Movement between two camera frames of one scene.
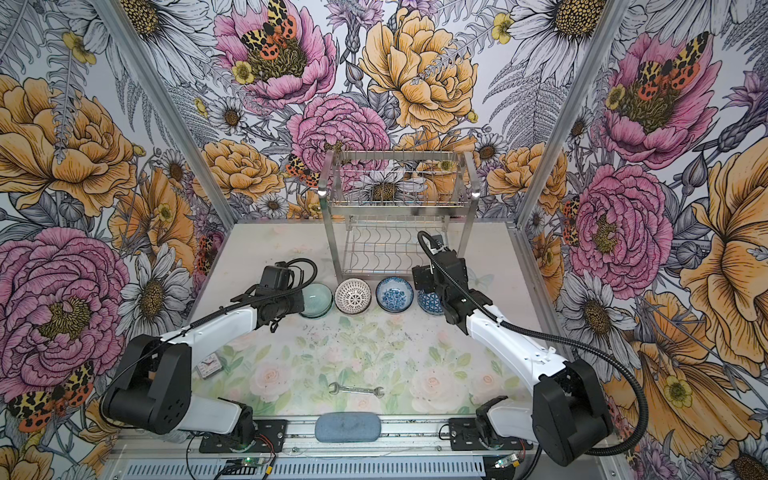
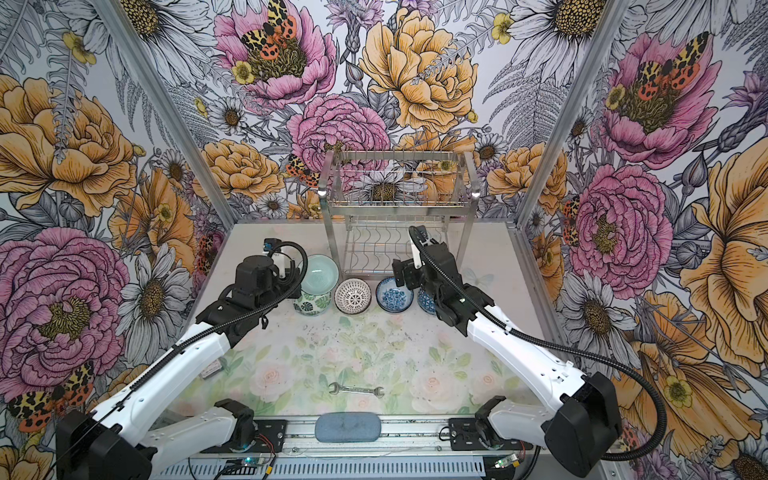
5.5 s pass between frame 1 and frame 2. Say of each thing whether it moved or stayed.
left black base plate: stayed
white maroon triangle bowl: stayed
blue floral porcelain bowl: stayed
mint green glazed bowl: moved
